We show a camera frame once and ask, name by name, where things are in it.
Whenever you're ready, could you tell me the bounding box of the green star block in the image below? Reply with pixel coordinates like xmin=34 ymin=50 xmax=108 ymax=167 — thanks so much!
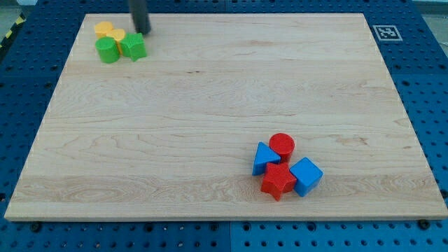
xmin=120 ymin=33 xmax=147 ymax=62

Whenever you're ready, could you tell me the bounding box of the light wooden board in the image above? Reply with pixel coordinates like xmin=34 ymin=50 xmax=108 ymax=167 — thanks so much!
xmin=5 ymin=13 xmax=447 ymax=222

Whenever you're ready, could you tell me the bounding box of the black bolt right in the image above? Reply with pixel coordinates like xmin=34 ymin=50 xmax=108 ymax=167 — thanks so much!
xmin=417 ymin=219 xmax=431 ymax=230

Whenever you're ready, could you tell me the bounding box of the white fiducial marker tag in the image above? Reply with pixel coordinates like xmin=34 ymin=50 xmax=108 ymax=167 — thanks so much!
xmin=372 ymin=24 xmax=402 ymax=41

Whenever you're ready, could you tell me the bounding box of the black bolt left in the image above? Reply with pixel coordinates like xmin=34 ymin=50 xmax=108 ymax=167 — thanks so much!
xmin=29 ymin=222 xmax=42 ymax=233

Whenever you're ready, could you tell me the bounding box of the blue cube block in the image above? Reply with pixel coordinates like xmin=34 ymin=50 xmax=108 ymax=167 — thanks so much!
xmin=290 ymin=157 xmax=323 ymax=197

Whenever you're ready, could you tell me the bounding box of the yellow hexagon block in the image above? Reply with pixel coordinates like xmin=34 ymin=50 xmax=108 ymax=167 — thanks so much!
xmin=94 ymin=21 xmax=114 ymax=39

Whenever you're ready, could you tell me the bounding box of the black bolt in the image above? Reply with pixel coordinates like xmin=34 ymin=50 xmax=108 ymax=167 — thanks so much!
xmin=417 ymin=219 xmax=431 ymax=230
xmin=29 ymin=222 xmax=42 ymax=233

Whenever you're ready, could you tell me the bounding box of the red star block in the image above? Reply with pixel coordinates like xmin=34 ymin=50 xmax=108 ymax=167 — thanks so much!
xmin=260 ymin=162 xmax=297 ymax=201

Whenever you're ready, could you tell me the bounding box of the red cylinder block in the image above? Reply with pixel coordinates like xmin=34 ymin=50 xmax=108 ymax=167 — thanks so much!
xmin=269 ymin=132 xmax=295 ymax=162

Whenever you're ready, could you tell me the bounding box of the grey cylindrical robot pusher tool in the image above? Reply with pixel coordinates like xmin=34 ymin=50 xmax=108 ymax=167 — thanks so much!
xmin=128 ymin=0 xmax=151 ymax=35

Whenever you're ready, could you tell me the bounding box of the yellow heart block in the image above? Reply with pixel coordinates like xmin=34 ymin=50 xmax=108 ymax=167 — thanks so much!
xmin=106 ymin=29 xmax=126 ymax=54

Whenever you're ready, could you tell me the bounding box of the green cylinder block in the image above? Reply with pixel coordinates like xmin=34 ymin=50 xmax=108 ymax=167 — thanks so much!
xmin=95 ymin=36 xmax=120 ymax=64

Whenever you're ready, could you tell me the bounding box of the blue triangle block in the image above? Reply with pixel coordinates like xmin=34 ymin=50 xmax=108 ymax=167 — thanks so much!
xmin=252 ymin=142 xmax=281 ymax=176

